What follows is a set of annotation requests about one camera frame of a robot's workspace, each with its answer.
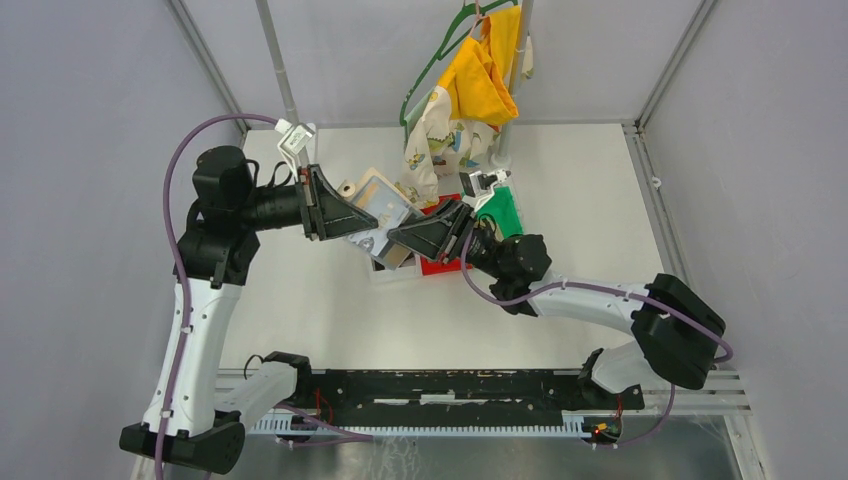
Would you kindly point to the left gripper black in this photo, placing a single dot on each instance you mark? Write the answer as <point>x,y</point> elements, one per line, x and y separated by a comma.
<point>325,212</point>

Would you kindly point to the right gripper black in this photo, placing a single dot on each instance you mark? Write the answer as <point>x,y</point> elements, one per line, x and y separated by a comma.
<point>438,234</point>

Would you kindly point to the beige card holder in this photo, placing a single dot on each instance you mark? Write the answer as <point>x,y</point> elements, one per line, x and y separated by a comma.
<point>378,197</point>

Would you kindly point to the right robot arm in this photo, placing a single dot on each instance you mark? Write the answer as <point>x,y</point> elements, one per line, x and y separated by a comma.
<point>676,336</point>

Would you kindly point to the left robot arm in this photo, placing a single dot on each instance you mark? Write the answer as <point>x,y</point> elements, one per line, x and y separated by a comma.
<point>187,422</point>

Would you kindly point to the red plastic bin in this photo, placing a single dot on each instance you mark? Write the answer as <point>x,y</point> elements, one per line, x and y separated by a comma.
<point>440,266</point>

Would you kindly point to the clear plastic bin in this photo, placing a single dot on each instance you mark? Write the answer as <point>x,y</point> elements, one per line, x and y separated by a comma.
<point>408,270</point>

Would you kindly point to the green plastic bin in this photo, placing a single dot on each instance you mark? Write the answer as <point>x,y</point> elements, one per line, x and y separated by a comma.
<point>501,211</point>

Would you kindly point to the yellow patterned garment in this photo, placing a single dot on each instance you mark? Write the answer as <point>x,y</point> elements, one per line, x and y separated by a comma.
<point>455,125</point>

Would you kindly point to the left metal rack pole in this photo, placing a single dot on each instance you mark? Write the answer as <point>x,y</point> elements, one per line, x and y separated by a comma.
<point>275,52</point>

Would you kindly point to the metal rack pole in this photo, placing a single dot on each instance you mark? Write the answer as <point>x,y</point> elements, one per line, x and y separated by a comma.
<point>275,52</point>
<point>516,75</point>

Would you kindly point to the green clothes hanger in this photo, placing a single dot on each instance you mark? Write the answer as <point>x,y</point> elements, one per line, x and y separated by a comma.
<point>450,41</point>

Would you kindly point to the right metal rack pole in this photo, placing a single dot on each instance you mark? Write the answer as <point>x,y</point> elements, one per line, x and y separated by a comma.
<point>516,75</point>

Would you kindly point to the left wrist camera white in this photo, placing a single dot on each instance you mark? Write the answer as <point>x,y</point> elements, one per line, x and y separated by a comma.
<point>294,137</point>

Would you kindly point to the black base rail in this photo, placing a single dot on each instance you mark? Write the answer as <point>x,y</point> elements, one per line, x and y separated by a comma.
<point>455,398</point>

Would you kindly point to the white slotted cable duct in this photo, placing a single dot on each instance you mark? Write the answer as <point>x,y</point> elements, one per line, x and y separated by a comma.
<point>282,423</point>

